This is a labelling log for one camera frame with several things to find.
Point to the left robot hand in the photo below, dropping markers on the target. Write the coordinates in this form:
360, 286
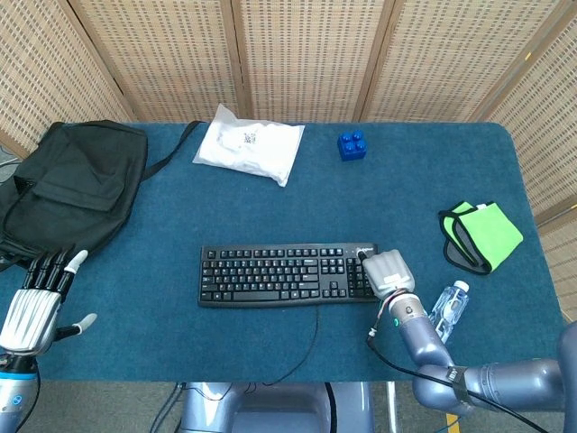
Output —
31, 315

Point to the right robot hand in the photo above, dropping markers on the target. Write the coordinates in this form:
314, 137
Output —
388, 271

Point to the black computer keyboard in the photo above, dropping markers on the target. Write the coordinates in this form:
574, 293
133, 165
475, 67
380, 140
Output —
284, 275

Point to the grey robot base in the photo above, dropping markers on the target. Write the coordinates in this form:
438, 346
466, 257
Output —
275, 408

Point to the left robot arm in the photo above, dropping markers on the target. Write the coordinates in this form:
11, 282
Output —
15, 392

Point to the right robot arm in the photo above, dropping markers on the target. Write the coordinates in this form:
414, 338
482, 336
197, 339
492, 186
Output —
455, 361

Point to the clear plastic water bottle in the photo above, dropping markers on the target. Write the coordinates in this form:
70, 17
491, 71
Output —
453, 304

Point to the green and grey cloth pouch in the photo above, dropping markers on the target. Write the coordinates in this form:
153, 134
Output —
484, 234

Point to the blue table mat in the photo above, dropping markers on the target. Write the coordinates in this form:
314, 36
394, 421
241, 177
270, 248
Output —
288, 207

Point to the black backpack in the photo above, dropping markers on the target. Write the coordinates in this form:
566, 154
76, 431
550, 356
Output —
67, 189

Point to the blue toy building block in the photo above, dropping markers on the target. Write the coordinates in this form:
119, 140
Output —
351, 145

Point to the white plastic package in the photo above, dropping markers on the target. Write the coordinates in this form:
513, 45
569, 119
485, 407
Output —
250, 151

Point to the woven bamboo folding screen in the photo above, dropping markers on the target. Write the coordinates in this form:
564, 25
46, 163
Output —
288, 58

